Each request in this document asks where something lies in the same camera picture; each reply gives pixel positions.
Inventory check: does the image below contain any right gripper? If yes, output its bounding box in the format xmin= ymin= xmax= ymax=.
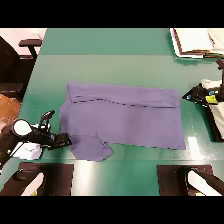
xmin=181 ymin=84 xmax=207 ymax=105

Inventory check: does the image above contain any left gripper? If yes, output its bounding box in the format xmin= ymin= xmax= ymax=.
xmin=49 ymin=132 xmax=73 ymax=150

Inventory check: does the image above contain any purple T-shirt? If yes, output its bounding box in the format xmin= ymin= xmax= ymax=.
xmin=58 ymin=82 xmax=187 ymax=163

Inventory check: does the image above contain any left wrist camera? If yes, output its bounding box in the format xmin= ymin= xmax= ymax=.
xmin=38 ymin=109 xmax=56 ymax=130

